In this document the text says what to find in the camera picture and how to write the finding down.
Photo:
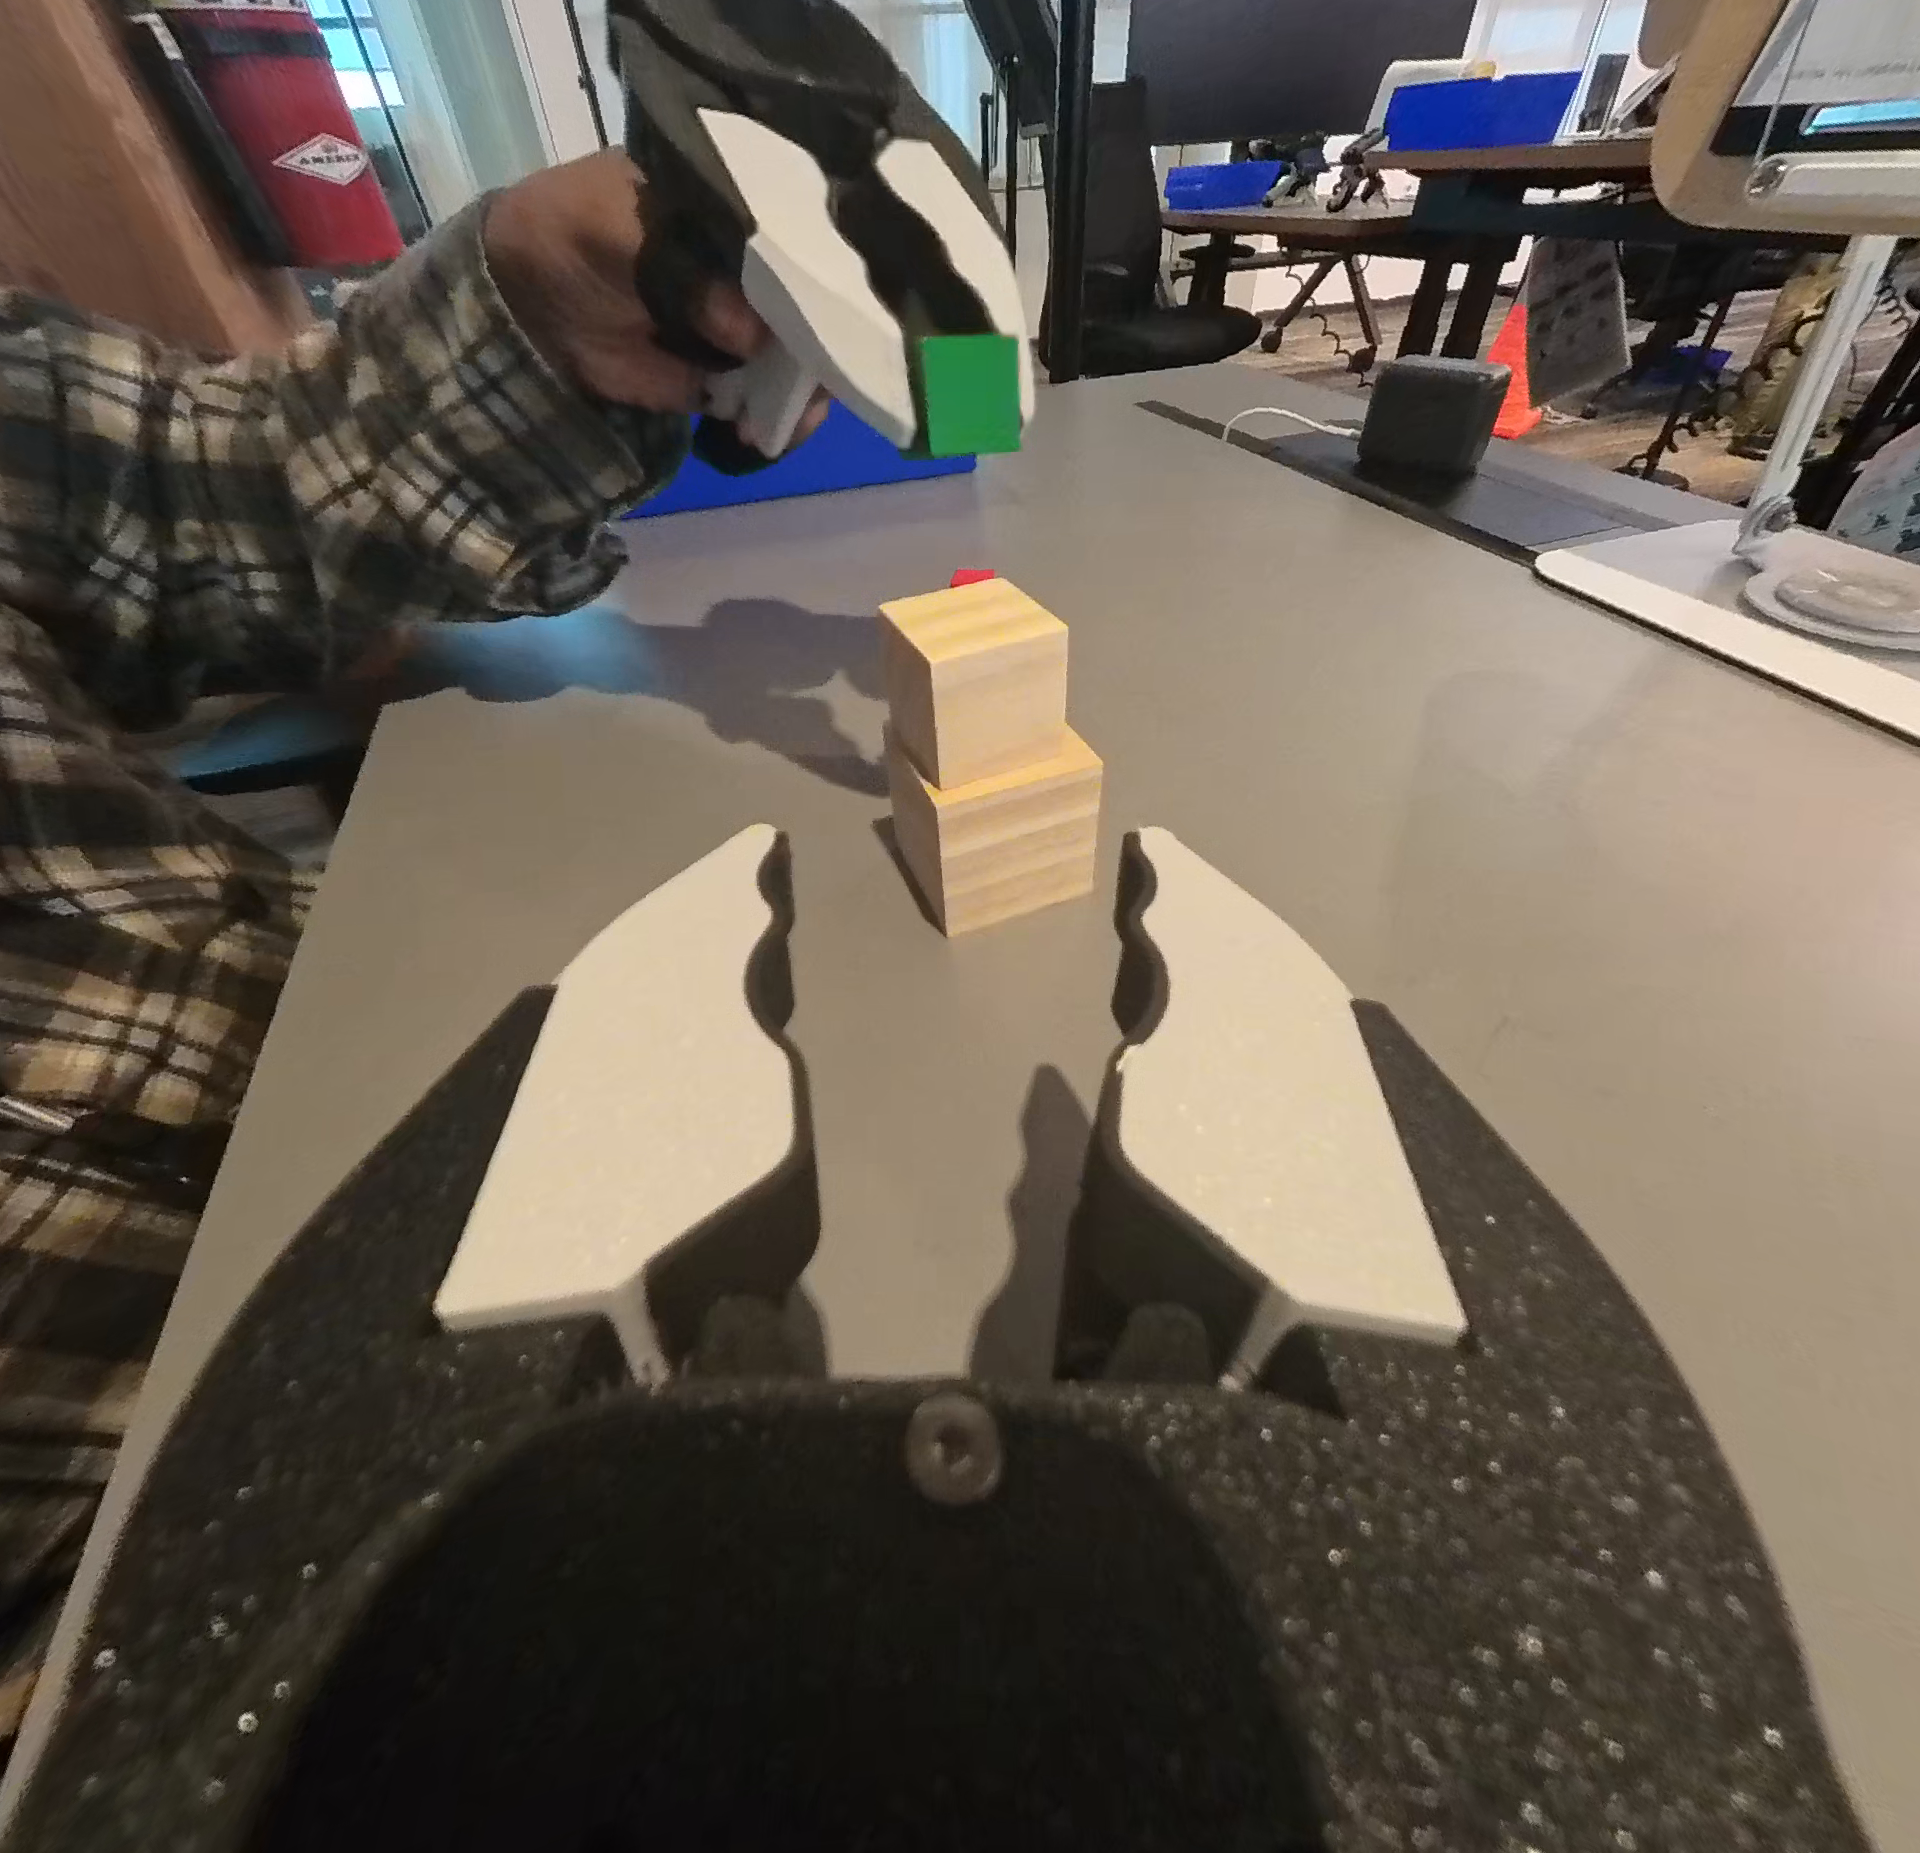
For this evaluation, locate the person's plaid shirt torso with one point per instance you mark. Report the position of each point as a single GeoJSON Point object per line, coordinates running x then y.
{"type": "Point", "coordinates": [120, 982]}

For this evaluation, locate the white monitor stand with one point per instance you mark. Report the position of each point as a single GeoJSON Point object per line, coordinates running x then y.
{"type": "Point", "coordinates": [1823, 383]}

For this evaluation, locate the small plain wooden cube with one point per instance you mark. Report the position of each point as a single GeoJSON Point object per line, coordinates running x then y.
{"type": "Point", "coordinates": [983, 683]}

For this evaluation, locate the printed paper sign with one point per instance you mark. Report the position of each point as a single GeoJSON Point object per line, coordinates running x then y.
{"type": "Point", "coordinates": [1575, 315]}

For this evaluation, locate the large plain wooden cube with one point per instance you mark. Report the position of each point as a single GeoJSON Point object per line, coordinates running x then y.
{"type": "Point", "coordinates": [1006, 857]}

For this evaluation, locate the beige framed screen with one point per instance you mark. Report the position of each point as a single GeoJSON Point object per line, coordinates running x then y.
{"type": "Point", "coordinates": [1724, 129]}

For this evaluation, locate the green wooden cube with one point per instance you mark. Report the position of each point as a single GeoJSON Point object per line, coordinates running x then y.
{"type": "Point", "coordinates": [972, 397]}

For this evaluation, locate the blue storage bin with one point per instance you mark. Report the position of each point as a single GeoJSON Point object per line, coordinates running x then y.
{"type": "Point", "coordinates": [1478, 111]}
{"type": "Point", "coordinates": [1219, 186]}

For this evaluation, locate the orange traffic cone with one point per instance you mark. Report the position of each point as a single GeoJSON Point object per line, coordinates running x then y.
{"type": "Point", "coordinates": [1516, 383]}

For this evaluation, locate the black office chair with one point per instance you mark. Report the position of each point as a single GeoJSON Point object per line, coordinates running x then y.
{"type": "Point", "coordinates": [1139, 262]}

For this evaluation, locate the small black monitor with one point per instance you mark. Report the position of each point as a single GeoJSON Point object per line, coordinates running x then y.
{"type": "Point", "coordinates": [1009, 7]}

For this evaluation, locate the black fabric speaker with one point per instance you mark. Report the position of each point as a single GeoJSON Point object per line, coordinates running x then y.
{"type": "Point", "coordinates": [1433, 416]}

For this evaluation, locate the wooden desk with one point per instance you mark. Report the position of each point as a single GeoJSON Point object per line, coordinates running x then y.
{"type": "Point", "coordinates": [1501, 165]}

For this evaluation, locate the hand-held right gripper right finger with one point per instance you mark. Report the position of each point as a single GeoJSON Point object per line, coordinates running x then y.
{"type": "Point", "coordinates": [1277, 1133]}

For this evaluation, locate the person's left hand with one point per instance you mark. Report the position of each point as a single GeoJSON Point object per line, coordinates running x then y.
{"type": "Point", "coordinates": [580, 278]}

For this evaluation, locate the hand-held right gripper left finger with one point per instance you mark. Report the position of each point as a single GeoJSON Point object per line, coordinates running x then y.
{"type": "Point", "coordinates": [645, 1120]}

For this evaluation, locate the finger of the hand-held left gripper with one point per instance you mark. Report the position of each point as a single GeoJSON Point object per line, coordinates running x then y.
{"type": "Point", "coordinates": [795, 262]}
{"type": "Point", "coordinates": [962, 232]}

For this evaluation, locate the large black monitor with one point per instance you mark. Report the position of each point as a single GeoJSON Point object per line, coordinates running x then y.
{"type": "Point", "coordinates": [1305, 37]}

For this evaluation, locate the white desk pad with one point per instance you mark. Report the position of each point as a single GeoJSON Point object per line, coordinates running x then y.
{"type": "Point", "coordinates": [1695, 608]}

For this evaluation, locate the blue chair seat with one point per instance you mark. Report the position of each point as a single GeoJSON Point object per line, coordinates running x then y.
{"type": "Point", "coordinates": [270, 743]}

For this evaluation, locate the red fire extinguisher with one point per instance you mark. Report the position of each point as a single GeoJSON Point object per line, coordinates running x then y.
{"type": "Point", "coordinates": [285, 98]}

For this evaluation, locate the person's left forearm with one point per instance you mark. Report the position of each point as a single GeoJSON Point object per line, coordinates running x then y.
{"type": "Point", "coordinates": [330, 457]}

